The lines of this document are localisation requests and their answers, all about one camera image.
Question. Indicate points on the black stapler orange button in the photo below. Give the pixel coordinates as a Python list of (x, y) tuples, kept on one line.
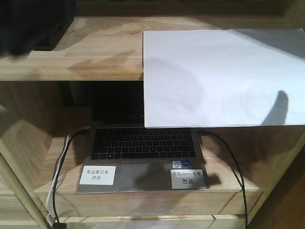
[(51, 38)]

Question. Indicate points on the white label sticker right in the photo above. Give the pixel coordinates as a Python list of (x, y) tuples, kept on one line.
[(188, 179)]

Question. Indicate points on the silver laptop black keyboard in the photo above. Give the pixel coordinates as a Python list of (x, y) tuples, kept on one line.
[(142, 156)]

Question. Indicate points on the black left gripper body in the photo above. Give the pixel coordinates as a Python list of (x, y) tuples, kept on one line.
[(24, 22)]

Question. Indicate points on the blue intel stickers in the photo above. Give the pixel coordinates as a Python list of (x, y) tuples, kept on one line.
[(179, 164)]

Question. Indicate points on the white label sticker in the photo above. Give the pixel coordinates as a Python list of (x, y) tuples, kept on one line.
[(188, 179), (98, 175)]

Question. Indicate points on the white label sticker left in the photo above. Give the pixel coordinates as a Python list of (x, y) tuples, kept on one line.
[(98, 175)]

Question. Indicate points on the white paper sheets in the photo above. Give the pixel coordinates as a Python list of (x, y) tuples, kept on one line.
[(222, 78)]

